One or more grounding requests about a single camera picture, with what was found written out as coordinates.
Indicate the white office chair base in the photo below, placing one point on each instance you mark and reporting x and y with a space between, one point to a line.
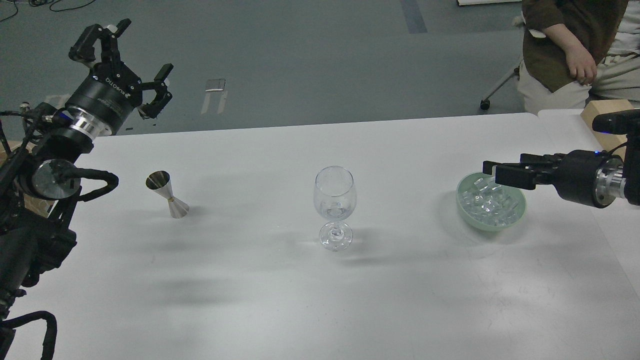
510 76

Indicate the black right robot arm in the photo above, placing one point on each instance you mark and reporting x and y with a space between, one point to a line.
631 173

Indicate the clear wine glass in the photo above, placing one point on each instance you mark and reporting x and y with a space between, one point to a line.
335 199

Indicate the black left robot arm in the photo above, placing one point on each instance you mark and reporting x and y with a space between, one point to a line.
41 185

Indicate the silver floor plate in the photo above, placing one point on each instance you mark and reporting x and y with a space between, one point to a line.
215 85

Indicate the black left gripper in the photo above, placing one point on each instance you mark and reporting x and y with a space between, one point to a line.
111 90

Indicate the steel cocktail jigger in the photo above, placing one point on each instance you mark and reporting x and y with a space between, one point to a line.
160 183

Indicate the tan checkered chair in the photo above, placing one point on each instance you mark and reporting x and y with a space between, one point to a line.
41 207

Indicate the light wooden block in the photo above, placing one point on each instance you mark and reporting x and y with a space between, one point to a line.
607 141

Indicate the green bowl of ice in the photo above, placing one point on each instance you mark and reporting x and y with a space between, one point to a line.
488 211

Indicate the person's bare hand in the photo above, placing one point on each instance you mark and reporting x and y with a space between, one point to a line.
580 64

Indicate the clear ice cube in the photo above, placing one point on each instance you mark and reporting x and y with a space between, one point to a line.
492 186

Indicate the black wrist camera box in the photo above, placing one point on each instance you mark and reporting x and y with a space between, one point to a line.
625 122

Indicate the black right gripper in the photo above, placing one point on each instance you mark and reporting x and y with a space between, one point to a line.
590 178

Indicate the person in brown jacket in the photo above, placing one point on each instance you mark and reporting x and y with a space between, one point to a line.
609 31

